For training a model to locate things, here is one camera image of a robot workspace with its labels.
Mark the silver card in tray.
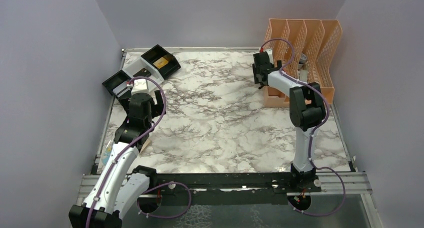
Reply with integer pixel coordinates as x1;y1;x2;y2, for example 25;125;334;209
112;82;131;97

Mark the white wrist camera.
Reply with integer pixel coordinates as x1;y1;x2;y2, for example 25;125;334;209
261;48;274;64
126;79;150;96

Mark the orange plastic desk organizer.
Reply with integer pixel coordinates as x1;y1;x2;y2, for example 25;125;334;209
263;18;343;104

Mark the grey tape roll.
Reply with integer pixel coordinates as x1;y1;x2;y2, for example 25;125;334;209
297;53;308;70

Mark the black white card tray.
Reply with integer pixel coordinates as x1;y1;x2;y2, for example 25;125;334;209
102;44;181;99

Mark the black card in tray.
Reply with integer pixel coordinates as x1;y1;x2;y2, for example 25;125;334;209
134;68;151;77

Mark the black metal base rail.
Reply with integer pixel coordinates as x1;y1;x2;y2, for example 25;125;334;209
79;172;372;208

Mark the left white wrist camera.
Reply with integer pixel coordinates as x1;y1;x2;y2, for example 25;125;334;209
126;79;150;96

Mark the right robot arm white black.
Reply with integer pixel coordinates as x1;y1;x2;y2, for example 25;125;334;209
252;52;328;192

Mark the gold card in tray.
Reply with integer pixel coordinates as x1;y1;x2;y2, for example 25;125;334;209
153;56;169;69

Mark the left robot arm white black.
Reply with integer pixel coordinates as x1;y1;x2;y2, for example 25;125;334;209
68;90;167;228

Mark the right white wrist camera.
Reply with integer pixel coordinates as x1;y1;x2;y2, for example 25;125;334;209
261;48;274;64

